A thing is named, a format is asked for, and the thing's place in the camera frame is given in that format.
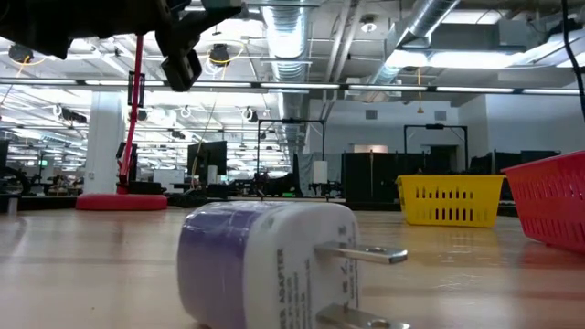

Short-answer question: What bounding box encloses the red plastic basket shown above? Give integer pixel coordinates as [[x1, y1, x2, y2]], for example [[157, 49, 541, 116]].
[[501, 150, 585, 255]]

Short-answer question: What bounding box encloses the black partition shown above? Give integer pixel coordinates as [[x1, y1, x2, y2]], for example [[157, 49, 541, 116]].
[[341, 152, 458, 205]]

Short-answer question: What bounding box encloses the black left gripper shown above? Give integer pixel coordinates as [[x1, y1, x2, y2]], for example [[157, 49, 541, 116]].
[[0, 0, 242, 59]]

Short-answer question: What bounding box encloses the black gantry frame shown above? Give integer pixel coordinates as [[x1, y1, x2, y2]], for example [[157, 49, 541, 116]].
[[257, 119, 326, 185], [403, 123, 470, 159]]

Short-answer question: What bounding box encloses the slanted silver ceiling duct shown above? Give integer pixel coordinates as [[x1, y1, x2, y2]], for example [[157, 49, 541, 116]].
[[365, 0, 461, 88]]

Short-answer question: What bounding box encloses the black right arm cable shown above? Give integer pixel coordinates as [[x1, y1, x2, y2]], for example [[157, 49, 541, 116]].
[[560, 0, 585, 122]]

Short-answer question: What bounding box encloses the yellow plastic basket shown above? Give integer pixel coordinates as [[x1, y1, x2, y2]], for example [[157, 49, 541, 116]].
[[395, 175, 506, 228]]

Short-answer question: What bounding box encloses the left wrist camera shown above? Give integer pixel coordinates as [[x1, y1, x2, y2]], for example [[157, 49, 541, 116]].
[[154, 27, 203, 92]]

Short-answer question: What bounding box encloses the white box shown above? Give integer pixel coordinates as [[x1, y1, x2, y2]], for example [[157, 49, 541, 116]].
[[313, 160, 329, 185]]

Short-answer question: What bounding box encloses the white pillar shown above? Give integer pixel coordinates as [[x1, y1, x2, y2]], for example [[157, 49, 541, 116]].
[[83, 90, 128, 196]]

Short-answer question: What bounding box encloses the black monitor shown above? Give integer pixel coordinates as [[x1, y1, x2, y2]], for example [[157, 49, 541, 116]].
[[186, 140, 229, 185]]

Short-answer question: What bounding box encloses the red desk lamp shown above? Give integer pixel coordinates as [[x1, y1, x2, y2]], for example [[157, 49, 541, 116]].
[[75, 35, 169, 212]]

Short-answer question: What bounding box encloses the long ceiling light strip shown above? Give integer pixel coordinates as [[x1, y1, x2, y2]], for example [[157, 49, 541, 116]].
[[0, 78, 585, 96]]

